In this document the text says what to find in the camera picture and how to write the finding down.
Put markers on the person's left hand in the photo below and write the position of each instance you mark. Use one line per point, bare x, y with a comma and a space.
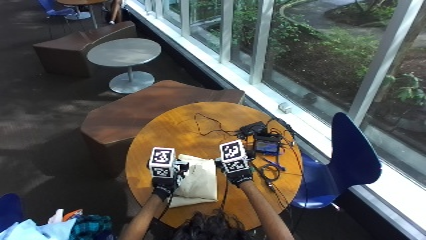
163, 186

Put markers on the person's right hand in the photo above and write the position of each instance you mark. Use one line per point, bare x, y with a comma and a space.
239, 176

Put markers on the beige cloth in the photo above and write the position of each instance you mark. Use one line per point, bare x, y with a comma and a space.
200, 183

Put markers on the white marker cube right glove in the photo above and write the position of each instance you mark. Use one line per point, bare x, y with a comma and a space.
234, 155

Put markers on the white marker cube glove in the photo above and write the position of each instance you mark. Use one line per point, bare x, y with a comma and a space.
162, 162
234, 155

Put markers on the white marker cube left glove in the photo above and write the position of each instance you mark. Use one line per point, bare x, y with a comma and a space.
162, 162

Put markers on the black device with blue screen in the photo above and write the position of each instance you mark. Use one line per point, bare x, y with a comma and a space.
267, 144

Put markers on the black box device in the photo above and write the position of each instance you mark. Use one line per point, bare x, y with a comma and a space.
252, 128

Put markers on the large brown angular bench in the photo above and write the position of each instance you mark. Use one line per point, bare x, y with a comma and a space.
147, 113

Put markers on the small white sill fitting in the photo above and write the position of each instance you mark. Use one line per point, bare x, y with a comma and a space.
286, 107

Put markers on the teal plaid cloth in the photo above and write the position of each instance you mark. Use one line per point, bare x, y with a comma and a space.
93, 227

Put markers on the dark round outdoor object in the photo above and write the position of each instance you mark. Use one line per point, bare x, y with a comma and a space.
310, 97

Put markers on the orange and white packet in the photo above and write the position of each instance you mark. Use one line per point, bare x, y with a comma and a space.
70, 215

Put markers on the dark blue plastic chair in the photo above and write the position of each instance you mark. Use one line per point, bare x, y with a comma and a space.
348, 163

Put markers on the light blue plastic bag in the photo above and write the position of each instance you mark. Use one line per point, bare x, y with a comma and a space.
38, 230

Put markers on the dark blue seat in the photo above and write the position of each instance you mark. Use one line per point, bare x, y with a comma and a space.
10, 210

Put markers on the small brown angular bench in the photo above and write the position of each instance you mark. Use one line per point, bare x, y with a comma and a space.
78, 46

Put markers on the round wooden table with pole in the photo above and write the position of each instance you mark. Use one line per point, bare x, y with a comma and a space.
87, 6

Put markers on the blue chair with metal legs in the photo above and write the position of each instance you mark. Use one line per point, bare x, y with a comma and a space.
61, 11

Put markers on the grey round pedestal table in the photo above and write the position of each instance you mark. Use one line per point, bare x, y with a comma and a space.
126, 58

